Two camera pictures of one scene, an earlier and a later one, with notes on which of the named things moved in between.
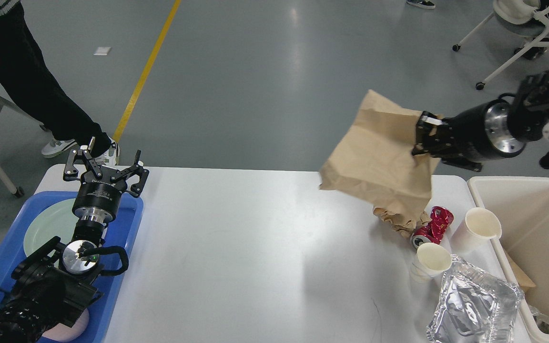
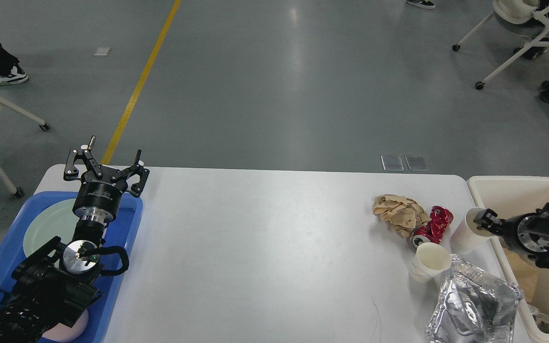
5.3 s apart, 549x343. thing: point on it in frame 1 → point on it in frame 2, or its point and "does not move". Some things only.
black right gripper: (481, 133) → (508, 230)
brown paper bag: (379, 162) → (535, 282)
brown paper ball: (403, 222) does not move
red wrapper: (441, 218) does not move
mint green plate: (57, 219) does not move
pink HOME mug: (61, 332) does not move
